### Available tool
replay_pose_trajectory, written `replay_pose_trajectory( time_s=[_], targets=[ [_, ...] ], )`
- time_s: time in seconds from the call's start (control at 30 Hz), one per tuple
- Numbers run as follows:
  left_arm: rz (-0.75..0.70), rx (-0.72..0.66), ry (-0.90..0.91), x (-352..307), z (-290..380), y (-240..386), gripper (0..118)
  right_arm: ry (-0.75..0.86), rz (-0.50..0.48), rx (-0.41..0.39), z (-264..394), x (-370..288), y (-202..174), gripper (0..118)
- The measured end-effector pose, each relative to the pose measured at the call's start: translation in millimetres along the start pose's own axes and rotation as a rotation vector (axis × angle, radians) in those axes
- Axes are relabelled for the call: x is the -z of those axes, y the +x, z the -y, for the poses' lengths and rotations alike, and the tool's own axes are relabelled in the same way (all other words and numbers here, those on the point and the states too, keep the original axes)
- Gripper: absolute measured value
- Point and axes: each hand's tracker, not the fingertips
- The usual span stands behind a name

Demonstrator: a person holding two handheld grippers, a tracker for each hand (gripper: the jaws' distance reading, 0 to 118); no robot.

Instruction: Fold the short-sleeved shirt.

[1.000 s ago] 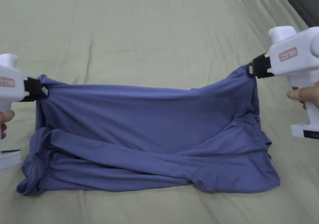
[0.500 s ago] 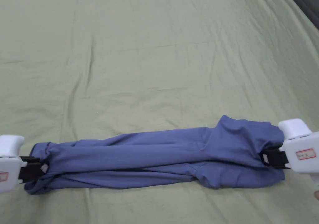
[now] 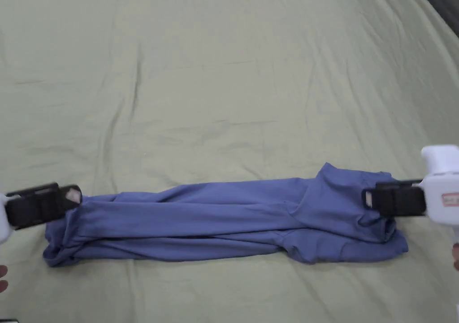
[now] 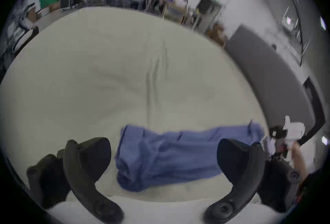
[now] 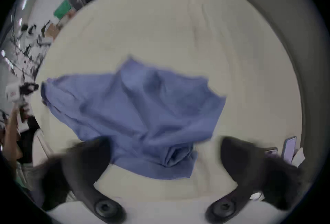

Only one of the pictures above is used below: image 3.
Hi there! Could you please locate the bed with pale green sheet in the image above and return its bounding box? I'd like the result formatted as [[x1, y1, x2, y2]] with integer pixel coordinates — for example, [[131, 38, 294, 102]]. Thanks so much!
[[0, 0, 459, 323]]

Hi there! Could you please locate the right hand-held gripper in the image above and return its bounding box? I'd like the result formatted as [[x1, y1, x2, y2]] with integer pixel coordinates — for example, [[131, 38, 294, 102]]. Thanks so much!
[[361, 145, 459, 245]]

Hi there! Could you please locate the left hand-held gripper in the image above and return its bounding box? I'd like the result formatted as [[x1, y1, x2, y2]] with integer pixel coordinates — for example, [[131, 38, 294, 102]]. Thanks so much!
[[0, 182, 83, 245]]

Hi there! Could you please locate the blue shirt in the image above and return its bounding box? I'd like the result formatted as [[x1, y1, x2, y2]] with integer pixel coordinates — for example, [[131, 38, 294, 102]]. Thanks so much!
[[42, 162, 410, 268]]

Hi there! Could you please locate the person's left hand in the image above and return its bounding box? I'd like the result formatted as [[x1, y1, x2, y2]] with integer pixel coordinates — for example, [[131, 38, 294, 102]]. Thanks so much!
[[0, 254, 9, 294]]

